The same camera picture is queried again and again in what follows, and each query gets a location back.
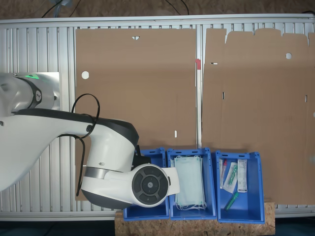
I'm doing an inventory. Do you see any clear packet with red-capped tube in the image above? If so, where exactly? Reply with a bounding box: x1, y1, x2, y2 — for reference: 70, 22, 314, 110
219, 158, 228, 190

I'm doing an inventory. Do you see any pale face mask stack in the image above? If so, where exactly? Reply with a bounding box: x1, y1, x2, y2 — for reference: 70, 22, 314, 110
174, 154, 207, 211

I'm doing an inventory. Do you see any chipboard wooden block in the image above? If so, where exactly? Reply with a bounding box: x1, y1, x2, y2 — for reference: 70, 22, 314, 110
114, 202, 276, 236

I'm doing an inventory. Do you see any black floor cable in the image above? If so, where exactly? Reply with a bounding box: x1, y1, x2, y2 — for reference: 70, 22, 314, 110
41, 0, 82, 18
164, 0, 190, 15

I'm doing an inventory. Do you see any clear packet with green tubes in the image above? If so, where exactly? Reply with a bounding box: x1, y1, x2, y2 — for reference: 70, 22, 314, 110
222, 161, 239, 194

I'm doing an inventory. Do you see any loose green capped tube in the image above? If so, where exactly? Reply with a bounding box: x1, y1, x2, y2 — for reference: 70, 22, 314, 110
223, 191, 240, 211

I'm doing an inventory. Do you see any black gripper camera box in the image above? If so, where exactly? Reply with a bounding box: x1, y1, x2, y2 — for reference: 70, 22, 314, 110
132, 145, 152, 169

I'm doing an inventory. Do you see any brown cardboard sheet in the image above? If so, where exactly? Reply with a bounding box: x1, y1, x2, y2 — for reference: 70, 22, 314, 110
203, 28, 315, 206
74, 28, 197, 202

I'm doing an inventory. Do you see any blue plastic bin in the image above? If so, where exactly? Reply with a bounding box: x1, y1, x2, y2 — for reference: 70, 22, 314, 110
215, 150, 266, 225
166, 147, 217, 221
122, 147, 170, 221

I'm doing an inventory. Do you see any black camera cable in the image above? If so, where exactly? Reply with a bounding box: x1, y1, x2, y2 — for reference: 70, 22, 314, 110
71, 93, 101, 197

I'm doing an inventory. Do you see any white printed flat packet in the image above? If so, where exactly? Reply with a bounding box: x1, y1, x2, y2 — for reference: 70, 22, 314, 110
237, 159, 248, 194

